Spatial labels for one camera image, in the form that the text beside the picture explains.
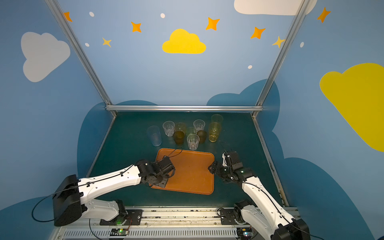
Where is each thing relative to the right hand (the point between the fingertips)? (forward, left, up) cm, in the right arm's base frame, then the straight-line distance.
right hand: (214, 168), depth 82 cm
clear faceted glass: (+33, +32, -4) cm, 46 cm away
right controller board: (-28, -15, -10) cm, 33 cm away
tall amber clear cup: (+31, +23, -2) cm, 39 cm away
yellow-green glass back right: (+36, -3, +3) cm, 36 cm away
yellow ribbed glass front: (+30, -1, -3) cm, 31 cm away
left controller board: (-31, +49, -10) cm, 59 cm away
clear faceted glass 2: (+36, +10, -5) cm, 38 cm away
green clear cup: (+31, +16, -5) cm, 35 cm away
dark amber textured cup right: (+27, +7, -6) cm, 28 cm away
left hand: (-8, +27, -1) cm, 28 cm away
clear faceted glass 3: (+22, +14, -7) cm, 27 cm away
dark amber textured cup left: (+26, +24, -6) cm, 36 cm away
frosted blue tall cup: (+23, +40, 0) cm, 46 cm away
